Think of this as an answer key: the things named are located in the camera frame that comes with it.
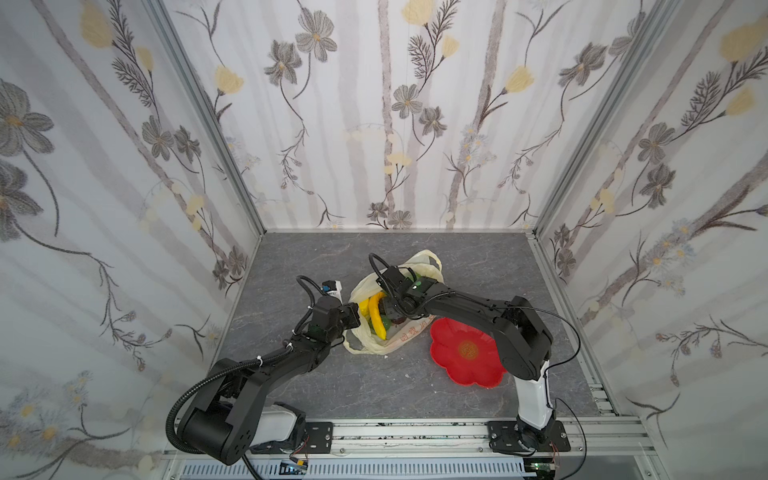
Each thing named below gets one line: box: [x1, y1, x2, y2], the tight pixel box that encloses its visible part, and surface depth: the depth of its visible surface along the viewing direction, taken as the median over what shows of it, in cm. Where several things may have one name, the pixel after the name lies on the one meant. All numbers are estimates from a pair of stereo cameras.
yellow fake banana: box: [369, 292, 387, 340], surface depth 90 cm
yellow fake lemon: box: [359, 298, 370, 317], surface depth 94 cm
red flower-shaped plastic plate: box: [430, 317, 507, 388], surface depth 90 cm
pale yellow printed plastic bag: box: [344, 316, 438, 355], surface depth 88 cm
